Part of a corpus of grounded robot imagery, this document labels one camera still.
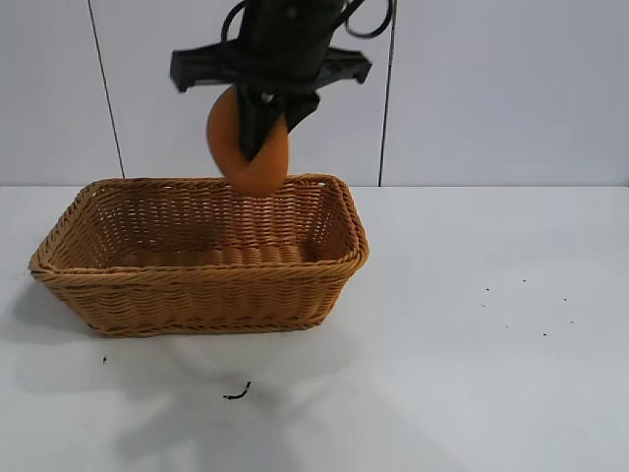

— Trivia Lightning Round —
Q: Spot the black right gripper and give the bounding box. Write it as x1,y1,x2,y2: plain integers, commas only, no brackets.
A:
168,0,373,163

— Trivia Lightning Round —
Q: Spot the orange fruit with knobby stem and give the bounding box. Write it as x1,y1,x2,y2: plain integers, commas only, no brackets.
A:
205,87,292,199

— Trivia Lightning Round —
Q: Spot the woven wicker rectangular basket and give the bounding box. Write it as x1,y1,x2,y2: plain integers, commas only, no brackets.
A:
28,172,371,339

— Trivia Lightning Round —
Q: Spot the black looped cable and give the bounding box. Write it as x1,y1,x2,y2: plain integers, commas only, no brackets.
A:
338,0,398,39
219,0,248,42

